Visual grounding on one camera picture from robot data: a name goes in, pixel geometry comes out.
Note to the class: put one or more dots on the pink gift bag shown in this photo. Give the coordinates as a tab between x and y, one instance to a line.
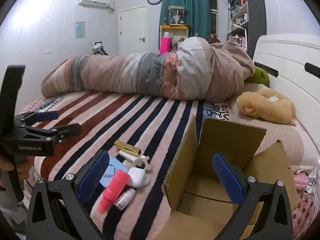
166	45

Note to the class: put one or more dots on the dark wall bookshelf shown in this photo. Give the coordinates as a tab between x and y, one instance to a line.
242	12

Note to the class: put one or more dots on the pink pillow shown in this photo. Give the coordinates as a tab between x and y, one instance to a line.
270	132

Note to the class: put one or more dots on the white rounded case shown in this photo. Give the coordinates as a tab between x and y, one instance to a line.
138	177

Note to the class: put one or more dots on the person's left hand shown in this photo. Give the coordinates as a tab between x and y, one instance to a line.
17	167

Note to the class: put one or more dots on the white bed headboard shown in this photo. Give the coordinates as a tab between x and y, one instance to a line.
287	70

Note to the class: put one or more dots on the white door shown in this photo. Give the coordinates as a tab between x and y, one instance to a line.
133	31

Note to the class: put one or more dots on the green plush toy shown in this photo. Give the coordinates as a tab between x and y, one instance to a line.
258	76

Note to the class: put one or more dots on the brown cardboard box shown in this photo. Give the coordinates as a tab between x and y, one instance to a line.
225	160

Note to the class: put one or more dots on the striped plush blanket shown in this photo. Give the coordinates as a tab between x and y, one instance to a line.
105	120

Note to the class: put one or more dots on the rolled pink grey duvet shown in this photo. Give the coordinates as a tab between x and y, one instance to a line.
150	72

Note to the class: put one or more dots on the glass display tank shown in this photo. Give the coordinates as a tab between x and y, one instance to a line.
177	15

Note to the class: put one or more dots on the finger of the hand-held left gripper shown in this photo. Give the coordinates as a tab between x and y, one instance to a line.
47	115
67	130

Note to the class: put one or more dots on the light blue wall poster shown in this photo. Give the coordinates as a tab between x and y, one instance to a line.
80	30

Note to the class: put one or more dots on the gold rectangular case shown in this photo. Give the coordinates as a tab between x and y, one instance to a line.
127	148

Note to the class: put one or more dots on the small white pink bottle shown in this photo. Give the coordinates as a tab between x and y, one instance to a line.
124	199

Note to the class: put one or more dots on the pink dotted bedsheet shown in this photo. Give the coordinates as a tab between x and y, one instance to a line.
303	205

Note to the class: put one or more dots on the teal curtain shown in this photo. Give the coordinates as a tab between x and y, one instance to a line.
185	7

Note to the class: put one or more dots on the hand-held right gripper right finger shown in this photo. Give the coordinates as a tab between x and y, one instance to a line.
228	181

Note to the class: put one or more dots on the pink plastic bottle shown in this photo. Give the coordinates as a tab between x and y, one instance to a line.
113	191

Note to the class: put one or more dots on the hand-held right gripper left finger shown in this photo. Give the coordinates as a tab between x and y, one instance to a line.
93	177

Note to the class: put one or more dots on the yellow shelf unit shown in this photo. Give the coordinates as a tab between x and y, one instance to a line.
174	33

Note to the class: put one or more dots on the tan plush toy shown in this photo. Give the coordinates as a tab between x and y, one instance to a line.
267	105

